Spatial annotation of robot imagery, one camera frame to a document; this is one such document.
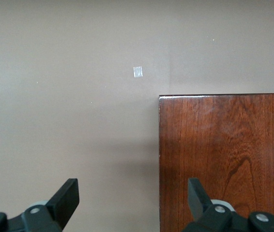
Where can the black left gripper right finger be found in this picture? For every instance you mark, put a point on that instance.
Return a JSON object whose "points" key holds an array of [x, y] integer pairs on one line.
{"points": [[197, 200]]}

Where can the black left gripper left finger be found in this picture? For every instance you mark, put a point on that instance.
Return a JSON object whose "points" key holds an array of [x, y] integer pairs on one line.
{"points": [[65, 199]]}

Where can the dark brown wooden cabinet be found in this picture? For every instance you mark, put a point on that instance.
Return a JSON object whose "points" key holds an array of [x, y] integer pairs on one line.
{"points": [[224, 157]]}

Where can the small clear tape piece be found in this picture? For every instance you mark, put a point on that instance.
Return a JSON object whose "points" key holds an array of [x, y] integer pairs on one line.
{"points": [[138, 72]]}

